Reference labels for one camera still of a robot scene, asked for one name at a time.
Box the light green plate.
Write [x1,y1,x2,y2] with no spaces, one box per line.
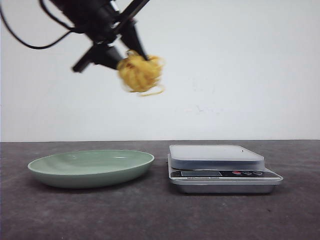
[27,149,155,189]

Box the yellow vermicelli noodle bundle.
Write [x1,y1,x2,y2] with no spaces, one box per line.
[116,49,165,97]

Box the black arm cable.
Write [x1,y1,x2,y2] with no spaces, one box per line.
[0,0,87,50]

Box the silver digital kitchen scale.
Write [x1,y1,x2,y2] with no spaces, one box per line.
[167,144,284,194]

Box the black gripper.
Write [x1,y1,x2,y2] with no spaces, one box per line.
[51,0,149,73]

